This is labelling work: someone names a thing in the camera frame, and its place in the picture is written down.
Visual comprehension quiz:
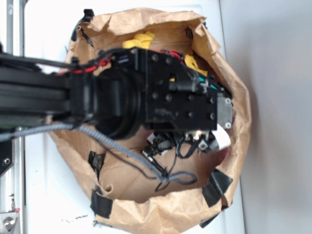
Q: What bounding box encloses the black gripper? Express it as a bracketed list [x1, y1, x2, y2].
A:
[135, 49, 233, 151]

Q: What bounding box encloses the black tape top left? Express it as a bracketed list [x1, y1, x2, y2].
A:
[71, 8, 95, 47]

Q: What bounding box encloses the black tape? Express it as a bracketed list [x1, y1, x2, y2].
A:
[90, 187, 113, 219]
[88, 151, 105, 178]
[200, 169, 234, 229]
[71, 8, 95, 47]

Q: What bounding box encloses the grey braided cable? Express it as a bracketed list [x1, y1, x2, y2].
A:
[0, 123, 197, 188]

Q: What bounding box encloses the black tape inner left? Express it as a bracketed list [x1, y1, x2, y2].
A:
[88, 151, 105, 178]

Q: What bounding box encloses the black tape bottom left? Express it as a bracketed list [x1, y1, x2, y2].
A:
[90, 187, 113, 219]

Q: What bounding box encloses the aluminium frame rail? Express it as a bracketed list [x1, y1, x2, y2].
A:
[0, 0, 27, 234]

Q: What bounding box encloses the black tape bottom right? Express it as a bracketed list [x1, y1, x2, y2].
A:
[200, 169, 234, 229]

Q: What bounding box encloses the black mounting plate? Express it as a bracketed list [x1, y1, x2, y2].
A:
[0, 141, 14, 177]

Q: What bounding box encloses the brown paper bag tray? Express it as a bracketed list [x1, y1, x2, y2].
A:
[50, 8, 252, 234]

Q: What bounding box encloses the yellow terry cloth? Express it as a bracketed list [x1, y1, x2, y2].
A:
[122, 31, 208, 76]

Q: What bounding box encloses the red black wire bundle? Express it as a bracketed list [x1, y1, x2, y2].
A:
[55, 48, 186, 76]

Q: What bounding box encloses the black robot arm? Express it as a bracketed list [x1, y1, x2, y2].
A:
[0, 48, 233, 151]

